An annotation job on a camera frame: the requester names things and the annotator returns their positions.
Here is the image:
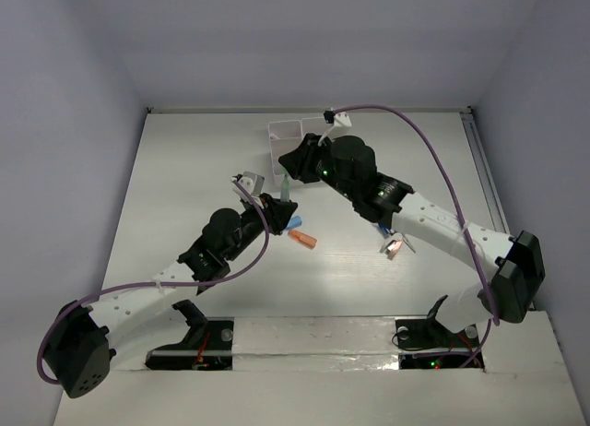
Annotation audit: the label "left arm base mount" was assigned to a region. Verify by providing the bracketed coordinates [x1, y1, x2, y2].
[145, 318, 234, 371]

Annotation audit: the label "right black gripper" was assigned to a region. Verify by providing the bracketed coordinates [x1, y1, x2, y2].
[280, 132, 358, 202]

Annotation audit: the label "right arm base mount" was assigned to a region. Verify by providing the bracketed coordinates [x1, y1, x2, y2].
[392, 318, 485, 371]

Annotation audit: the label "clear glue bottle blue cap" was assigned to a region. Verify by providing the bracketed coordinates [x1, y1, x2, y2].
[378, 223, 391, 236]

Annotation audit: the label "white organizer tray right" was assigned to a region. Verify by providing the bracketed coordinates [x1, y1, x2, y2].
[301, 116, 333, 136]

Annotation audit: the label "green clear highlighter marker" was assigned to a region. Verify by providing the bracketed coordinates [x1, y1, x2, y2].
[280, 173, 290, 203]

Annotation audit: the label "blue highlighter marker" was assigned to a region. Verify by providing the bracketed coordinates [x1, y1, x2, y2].
[286, 216, 302, 231]

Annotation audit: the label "white organizer tray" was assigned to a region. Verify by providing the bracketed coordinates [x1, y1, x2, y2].
[267, 120, 303, 186]
[301, 116, 333, 136]

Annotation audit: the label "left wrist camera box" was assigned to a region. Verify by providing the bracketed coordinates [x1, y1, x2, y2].
[231, 172, 265, 202]

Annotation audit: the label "orange highlighter marker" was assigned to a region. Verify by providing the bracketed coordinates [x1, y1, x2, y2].
[288, 230, 317, 249]

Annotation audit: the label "pink white correction tape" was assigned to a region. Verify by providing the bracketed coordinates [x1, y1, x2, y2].
[380, 239, 404, 260]

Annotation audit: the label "black handled scissors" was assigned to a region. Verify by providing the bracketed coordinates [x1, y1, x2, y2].
[392, 231, 417, 254]

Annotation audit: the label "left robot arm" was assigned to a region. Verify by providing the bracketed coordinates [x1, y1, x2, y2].
[36, 193, 298, 398]

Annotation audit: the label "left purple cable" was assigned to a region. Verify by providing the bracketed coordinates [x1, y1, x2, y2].
[36, 179, 271, 385]

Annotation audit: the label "white organizer tray left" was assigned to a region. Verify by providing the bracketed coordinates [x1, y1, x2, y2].
[267, 120, 303, 186]

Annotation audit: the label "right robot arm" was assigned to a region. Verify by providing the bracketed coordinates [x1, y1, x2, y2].
[278, 134, 545, 345]

